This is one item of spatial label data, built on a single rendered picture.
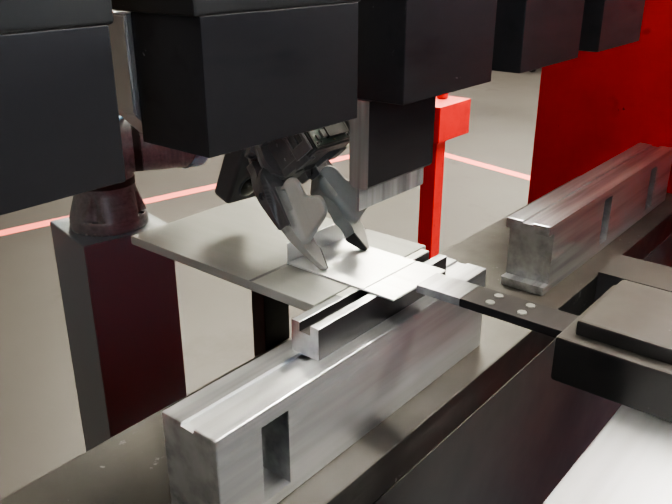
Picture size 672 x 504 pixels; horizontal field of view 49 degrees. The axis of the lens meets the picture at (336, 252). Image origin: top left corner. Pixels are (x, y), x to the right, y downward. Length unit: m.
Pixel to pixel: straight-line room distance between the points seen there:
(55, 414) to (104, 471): 1.72
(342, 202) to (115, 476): 0.34
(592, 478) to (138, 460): 0.38
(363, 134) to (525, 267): 0.44
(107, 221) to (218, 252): 0.73
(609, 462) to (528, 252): 0.51
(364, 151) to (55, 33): 0.31
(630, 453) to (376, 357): 0.24
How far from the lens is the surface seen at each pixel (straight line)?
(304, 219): 0.70
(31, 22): 0.37
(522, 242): 0.99
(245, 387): 0.60
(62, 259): 1.59
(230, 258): 0.75
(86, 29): 0.39
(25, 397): 2.51
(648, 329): 0.58
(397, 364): 0.70
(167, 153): 1.46
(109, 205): 1.47
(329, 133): 0.70
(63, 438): 2.29
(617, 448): 0.54
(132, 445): 0.71
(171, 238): 0.81
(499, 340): 0.87
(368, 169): 0.62
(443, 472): 0.80
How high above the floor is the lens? 1.29
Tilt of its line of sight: 23 degrees down
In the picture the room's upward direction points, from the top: straight up
